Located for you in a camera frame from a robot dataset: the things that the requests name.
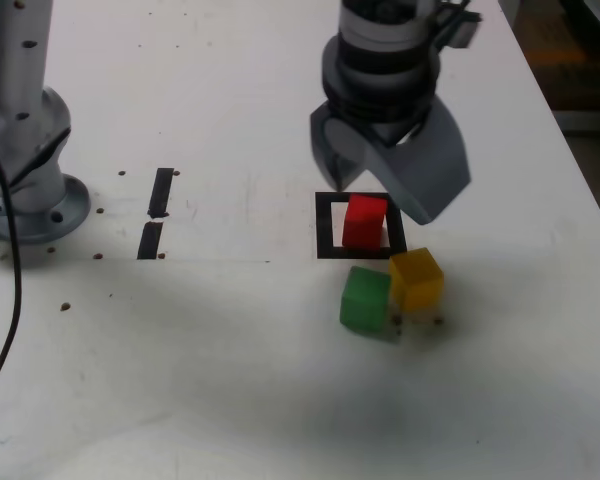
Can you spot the black tape strip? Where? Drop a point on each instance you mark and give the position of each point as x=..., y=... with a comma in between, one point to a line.
x=160, y=192

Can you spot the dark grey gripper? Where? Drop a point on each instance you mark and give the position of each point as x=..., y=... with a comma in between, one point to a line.
x=387, y=132

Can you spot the green cube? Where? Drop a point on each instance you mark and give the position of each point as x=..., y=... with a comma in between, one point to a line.
x=365, y=305

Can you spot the yellow cube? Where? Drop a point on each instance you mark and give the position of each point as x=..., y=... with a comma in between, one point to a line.
x=417, y=280

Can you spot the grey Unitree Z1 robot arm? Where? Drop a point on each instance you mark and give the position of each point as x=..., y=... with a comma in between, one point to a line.
x=20, y=75

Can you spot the black tape square outline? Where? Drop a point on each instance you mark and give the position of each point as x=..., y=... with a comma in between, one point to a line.
x=325, y=225

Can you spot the red cube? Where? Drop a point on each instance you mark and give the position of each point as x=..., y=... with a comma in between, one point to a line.
x=362, y=222

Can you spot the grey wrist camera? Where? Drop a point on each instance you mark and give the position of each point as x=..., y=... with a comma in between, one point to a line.
x=464, y=32

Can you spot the grey metal rail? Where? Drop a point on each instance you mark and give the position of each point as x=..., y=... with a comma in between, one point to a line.
x=590, y=120

